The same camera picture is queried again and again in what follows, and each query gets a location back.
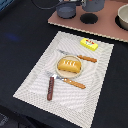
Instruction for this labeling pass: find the orange bread loaf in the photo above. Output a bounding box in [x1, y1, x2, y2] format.
[57, 59, 81, 73]

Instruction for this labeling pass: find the yellow butter box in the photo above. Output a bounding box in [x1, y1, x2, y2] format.
[80, 38, 98, 51]

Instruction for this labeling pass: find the grey pan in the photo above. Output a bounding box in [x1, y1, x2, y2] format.
[56, 2, 76, 19]

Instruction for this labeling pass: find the grey pot with handles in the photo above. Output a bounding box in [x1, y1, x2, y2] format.
[82, 0, 105, 12]

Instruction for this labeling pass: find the beige woven placemat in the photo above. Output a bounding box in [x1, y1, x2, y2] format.
[14, 31, 114, 128]

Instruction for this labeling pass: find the pink stove board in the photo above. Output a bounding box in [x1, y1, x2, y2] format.
[48, 0, 128, 42]

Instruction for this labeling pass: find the beige bowl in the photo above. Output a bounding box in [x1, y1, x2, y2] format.
[118, 4, 128, 30]

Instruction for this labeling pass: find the knife with wooden handle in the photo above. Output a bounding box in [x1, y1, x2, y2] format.
[57, 49, 97, 63]

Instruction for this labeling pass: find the fork with wooden handle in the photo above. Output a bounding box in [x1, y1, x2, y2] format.
[46, 71, 86, 89]

